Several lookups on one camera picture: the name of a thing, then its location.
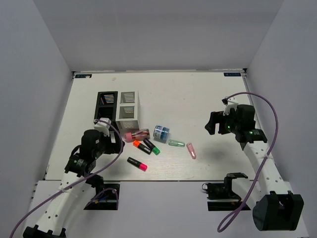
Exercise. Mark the green capped black highlighter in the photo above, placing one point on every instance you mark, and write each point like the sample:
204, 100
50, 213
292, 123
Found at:
151, 146

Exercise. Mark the blue round jar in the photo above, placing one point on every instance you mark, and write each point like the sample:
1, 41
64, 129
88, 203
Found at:
161, 133

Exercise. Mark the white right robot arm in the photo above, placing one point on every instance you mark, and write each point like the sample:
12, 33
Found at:
274, 206

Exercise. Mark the clear pink lead case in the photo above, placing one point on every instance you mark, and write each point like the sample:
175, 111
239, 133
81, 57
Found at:
191, 150

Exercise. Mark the blue right corner label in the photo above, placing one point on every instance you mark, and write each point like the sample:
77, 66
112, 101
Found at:
232, 74

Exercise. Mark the pink capped black highlighter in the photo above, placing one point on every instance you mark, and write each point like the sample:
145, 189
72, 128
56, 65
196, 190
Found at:
137, 164

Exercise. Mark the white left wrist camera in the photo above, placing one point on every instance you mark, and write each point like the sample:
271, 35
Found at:
102, 126

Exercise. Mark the white slotted organizer box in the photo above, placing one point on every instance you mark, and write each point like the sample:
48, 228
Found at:
128, 111

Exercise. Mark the black slotted organizer box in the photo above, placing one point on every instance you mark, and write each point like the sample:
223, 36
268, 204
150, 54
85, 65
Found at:
106, 106

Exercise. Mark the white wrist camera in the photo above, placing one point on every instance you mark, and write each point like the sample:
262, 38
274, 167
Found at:
230, 103
102, 126

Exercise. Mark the blue left corner label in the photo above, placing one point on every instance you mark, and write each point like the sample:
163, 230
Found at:
83, 75

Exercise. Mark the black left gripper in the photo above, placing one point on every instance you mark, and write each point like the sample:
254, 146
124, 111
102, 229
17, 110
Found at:
113, 147

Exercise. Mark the clear green lead case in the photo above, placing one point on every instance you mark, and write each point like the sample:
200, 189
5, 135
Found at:
176, 143

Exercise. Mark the orange capped black highlighter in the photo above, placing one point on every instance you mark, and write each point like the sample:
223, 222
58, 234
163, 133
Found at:
142, 147

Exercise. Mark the blue corner label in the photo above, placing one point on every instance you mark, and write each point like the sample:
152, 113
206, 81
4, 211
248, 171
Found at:
83, 75
232, 74

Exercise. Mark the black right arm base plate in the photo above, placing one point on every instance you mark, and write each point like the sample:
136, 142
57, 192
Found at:
220, 196

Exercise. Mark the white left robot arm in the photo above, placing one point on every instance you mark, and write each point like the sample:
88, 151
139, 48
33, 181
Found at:
77, 179

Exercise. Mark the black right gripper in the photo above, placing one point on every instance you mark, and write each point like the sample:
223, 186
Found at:
218, 117

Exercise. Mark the clear tube of coloured pins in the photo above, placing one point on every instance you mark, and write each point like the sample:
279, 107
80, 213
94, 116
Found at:
139, 135

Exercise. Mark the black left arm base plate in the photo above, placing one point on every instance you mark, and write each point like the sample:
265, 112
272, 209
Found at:
105, 199

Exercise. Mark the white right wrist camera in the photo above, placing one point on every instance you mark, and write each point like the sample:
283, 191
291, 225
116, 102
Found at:
230, 103

